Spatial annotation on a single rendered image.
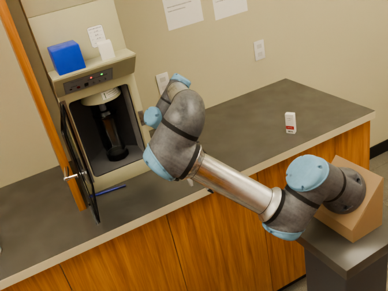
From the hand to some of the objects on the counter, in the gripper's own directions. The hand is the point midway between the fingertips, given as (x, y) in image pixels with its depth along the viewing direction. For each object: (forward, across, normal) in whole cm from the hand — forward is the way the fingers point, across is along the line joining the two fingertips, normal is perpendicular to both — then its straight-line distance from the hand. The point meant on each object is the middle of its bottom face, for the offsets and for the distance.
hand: (201, 191), depth 149 cm
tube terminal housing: (-43, +18, +42) cm, 62 cm away
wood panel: (-43, +5, +60) cm, 74 cm away
